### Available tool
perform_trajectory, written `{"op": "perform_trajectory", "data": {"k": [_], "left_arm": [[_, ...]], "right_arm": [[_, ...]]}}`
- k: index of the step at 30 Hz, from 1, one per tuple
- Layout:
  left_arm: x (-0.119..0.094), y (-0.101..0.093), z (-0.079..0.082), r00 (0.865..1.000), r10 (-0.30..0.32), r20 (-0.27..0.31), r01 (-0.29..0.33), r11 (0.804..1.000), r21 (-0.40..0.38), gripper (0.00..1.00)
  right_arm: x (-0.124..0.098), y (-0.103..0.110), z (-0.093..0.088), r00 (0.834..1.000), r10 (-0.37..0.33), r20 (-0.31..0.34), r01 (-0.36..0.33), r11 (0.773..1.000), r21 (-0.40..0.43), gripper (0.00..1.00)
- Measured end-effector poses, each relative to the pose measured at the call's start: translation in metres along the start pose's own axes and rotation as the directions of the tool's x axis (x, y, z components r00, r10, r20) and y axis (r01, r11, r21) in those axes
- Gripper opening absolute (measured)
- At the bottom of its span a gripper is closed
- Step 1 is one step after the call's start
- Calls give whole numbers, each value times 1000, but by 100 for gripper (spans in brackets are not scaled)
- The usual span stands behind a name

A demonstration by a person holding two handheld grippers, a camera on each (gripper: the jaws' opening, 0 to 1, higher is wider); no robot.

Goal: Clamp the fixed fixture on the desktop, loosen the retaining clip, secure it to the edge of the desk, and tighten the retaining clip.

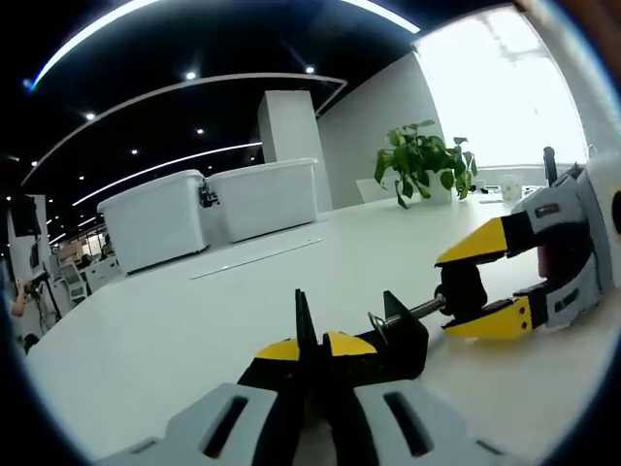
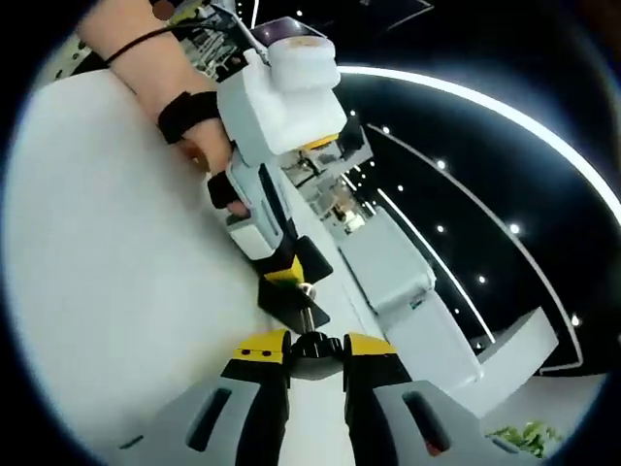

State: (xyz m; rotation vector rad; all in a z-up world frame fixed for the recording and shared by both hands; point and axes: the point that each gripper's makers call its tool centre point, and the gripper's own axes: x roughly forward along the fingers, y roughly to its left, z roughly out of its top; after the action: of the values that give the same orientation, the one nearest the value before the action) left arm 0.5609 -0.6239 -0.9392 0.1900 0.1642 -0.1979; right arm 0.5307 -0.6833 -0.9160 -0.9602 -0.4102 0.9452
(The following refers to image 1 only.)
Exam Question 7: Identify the potted green plant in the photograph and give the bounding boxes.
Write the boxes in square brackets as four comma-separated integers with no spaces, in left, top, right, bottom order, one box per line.
[373,119,479,210]

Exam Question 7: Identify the white chair back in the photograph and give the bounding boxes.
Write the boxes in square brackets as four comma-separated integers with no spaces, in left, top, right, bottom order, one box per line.
[355,177,392,204]

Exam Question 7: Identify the small white storage bin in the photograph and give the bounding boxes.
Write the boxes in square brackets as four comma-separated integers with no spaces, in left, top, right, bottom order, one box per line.
[206,157,320,244]

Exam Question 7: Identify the white office chair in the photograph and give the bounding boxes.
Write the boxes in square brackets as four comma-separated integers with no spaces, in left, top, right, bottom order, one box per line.
[60,264,93,307]

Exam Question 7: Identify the black fixed fixture clamp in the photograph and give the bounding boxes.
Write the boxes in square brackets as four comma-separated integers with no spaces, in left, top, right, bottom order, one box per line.
[293,263,488,384]

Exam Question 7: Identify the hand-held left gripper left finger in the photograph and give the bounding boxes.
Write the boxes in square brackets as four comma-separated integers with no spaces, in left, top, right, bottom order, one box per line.
[96,338,305,466]

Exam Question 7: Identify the wide window with blinds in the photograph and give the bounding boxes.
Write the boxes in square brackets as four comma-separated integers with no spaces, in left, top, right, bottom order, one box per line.
[411,4,591,172]

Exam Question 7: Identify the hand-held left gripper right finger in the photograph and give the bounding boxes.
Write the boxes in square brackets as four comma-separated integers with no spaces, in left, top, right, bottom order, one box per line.
[322,331,523,466]

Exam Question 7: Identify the black display on white column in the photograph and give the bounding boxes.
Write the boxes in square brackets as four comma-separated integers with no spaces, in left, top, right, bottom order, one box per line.
[8,193,43,239]

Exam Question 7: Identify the white flat desk strip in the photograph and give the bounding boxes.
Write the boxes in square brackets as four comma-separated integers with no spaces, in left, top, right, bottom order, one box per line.
[189,236,325,282]

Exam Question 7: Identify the large white storage bin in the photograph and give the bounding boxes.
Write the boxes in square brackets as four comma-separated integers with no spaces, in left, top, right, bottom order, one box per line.
[96,168,211,276]

